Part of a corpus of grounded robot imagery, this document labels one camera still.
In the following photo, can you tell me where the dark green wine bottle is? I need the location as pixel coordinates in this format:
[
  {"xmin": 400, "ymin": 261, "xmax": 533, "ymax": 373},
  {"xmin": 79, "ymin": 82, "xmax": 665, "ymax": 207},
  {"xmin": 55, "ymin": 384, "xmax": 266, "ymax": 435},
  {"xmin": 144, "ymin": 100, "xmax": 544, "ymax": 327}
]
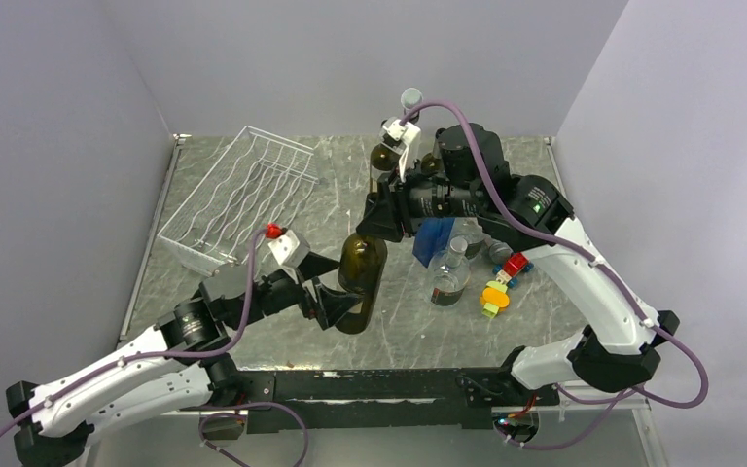
[{"xmin": 336, "ymin": 233, "xmax": 388, "ymax": 335}]

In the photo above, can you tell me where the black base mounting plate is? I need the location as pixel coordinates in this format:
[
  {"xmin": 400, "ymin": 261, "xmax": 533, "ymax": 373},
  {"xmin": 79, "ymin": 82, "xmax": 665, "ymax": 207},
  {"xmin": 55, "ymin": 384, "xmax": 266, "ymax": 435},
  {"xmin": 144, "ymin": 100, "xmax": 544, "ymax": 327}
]
[{"xmin": 204, "ymin": 367, "xmax": 559, "ymax": 434}]

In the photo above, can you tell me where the olive wine bottle silver neck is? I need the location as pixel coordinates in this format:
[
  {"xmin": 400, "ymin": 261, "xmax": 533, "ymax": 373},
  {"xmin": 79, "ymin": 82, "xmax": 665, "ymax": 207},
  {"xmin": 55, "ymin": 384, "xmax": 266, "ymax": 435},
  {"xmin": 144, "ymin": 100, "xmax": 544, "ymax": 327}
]
[{"xmin": 419, "ymin": 153, "xmax": 444, "ymax": 176}]

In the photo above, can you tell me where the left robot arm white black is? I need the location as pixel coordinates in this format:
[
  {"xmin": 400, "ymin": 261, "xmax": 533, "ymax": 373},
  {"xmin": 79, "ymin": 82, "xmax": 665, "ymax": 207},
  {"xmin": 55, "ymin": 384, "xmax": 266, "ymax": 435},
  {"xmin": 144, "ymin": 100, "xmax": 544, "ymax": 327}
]
[{"xmin": 6, "ymin": 253, "xmax": 362, "ymax": 466}]

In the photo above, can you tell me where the small glass jar silver lid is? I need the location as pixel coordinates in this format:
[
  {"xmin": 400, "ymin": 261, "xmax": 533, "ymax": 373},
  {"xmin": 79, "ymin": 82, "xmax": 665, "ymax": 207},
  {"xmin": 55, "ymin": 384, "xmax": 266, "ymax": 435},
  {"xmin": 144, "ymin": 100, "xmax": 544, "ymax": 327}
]
[{"xmin": 468, "ymin": 219, "xmax": 513, "ymax": 264}]

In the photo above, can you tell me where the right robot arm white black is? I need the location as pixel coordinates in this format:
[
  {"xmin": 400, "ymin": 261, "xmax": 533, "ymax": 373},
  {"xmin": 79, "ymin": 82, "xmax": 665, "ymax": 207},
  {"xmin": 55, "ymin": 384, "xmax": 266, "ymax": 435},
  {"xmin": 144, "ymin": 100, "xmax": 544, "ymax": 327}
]
[{"xmin": 357, "ymin": 117, "xmax": 679, "ymax": 404}]

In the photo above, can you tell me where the purple cable under left base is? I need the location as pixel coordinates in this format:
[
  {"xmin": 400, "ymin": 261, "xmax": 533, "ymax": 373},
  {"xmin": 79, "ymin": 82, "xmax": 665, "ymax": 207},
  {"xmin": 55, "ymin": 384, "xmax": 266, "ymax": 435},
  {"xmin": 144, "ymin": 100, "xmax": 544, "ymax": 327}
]
[{"xmin": 197, "ymin": 399, "xmax": 313, "ymax": 467}]

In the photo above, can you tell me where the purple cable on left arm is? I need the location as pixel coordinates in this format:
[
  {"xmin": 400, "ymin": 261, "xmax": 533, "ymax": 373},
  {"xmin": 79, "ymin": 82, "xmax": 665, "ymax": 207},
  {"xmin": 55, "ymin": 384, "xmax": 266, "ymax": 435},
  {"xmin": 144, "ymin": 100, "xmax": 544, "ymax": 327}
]
[{"xmin": 0, "ymin": 229, "xmax": 269, "ymax": 467}]

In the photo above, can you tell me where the black stand with white ball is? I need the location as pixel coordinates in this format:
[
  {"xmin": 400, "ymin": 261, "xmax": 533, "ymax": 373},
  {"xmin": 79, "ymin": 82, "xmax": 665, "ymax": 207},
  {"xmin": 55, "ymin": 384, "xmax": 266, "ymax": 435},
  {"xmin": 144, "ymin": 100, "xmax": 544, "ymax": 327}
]
[{"xmin": 401, "ymin": 88, "xmax": 423, "ymax": 115}]

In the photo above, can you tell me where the white wire wine rack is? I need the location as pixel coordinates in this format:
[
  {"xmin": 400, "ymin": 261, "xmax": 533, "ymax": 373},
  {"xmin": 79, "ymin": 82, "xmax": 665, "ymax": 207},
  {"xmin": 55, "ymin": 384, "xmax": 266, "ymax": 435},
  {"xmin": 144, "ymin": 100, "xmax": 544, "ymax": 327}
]
[{"xmin": 158, "ymin": 126, "xmax": 319, "ymax": 275}]

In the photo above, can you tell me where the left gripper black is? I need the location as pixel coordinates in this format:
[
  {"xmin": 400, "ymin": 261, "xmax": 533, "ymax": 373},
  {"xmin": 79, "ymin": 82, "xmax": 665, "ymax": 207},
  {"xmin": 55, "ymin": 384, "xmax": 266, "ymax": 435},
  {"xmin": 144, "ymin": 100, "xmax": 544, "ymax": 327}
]
[{"xmin": 231, "ymin": 251, "xmax": 364, "ymax": 330}]

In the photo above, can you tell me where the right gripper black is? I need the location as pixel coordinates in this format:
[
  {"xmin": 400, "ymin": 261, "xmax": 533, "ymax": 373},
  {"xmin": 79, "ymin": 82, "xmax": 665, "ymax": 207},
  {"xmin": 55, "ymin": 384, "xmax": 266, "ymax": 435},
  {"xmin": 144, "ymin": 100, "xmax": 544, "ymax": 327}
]
[{"xmin": 356, "ymin": 156, "xmax": 485, "ymax": 241}]

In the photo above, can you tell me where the colourful toy block figure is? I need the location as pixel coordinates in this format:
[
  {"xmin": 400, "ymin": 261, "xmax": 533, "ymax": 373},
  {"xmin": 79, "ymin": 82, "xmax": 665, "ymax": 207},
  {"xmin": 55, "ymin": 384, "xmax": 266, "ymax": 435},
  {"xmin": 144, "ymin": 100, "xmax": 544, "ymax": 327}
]
[{"xmin": 480, "ymin": 253, "xmax": 533, "ymax": 318}]

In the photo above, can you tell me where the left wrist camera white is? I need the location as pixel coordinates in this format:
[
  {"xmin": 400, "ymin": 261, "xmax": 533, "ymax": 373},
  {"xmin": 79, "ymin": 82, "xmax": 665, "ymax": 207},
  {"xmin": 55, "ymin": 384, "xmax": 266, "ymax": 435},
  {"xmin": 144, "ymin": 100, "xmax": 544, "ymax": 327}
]
[{"xmin": 265, "ymin": 223, "xmax": 311, "ymax": 268}]

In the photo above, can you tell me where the wine bottle with cream label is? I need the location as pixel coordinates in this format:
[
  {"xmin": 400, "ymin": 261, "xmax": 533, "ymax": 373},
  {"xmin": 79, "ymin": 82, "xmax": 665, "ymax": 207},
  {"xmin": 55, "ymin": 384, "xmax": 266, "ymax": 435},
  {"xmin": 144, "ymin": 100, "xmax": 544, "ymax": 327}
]
[{"xmin": 369, "ymin": 143, "xmax": 401, "ymax": 173}]

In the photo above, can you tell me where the blue square glass bottle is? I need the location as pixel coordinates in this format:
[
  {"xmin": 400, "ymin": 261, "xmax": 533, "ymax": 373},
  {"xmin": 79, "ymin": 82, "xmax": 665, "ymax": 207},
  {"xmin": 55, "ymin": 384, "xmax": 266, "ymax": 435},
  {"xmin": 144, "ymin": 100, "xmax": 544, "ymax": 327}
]
[{"xmin": 412, "ymin": 218, "xmax": 455, "ymax": 268}]

